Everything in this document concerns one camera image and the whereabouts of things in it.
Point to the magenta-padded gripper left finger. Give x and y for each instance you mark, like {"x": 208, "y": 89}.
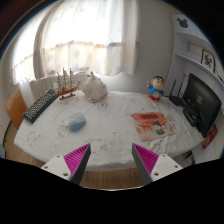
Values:
{"x": 60, "y": 165}

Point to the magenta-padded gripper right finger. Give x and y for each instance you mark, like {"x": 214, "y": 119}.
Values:
{"x": 163, "y": 165}

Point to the light blue computer mouse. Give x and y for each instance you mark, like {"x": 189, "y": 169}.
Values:
{"x": 77, "y": 123}

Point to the red printed mouse pad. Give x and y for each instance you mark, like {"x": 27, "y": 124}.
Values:
{"x": 153, "y": 126}

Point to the red paper sheet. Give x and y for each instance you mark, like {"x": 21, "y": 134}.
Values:
{"x": 210, "y": 136}

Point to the black keyboard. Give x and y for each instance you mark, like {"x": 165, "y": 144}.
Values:
{"x": 40, "y": 106}

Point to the white printed tablecloth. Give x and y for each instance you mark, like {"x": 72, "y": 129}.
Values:
{"x": 110, "y": 126}

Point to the black router with antennas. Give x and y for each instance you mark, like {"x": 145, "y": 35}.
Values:
{"x": 176, "y": 100}

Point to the orange wooden chair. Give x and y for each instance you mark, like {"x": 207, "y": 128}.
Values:
{"x": 15, "y": 108}

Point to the wooden model sailing ship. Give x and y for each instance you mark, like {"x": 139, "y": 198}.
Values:
{"x": 67, "y": 90}

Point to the cartoon boy figurine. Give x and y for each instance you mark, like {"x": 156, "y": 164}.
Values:
{"x": 155, "y": 90}

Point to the black monitor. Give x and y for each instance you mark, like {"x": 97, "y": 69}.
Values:
{"x": 201, "y": 100}

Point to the white radiator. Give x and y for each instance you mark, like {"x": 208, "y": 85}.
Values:
{"x": 41, "y": 86}

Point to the large white conch shell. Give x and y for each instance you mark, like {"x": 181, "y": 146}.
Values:
{"x": 95, "y": 90}

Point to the white shelf unit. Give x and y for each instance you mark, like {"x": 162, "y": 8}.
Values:
{"x": 186, "y": 50}

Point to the sheer white star-print curtain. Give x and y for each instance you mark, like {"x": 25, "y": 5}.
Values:
{"x": 86, "y": 40}

